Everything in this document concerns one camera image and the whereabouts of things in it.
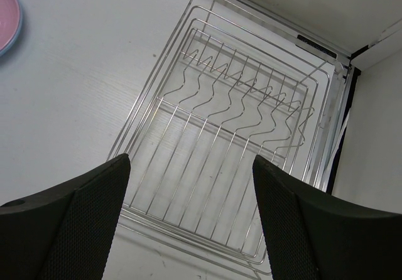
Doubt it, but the blue plate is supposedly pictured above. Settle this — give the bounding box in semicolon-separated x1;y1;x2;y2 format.
0;9;24;56

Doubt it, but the pink plate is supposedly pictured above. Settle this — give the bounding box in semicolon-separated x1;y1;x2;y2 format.
1;0;22;48

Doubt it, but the metal wire dish rack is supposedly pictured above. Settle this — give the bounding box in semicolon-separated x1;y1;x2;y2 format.
109;0;344;279

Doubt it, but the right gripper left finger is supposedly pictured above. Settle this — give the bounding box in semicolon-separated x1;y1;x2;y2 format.
1;154;130;279

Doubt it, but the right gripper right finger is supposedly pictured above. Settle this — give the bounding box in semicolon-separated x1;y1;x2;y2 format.
253;155;401;279

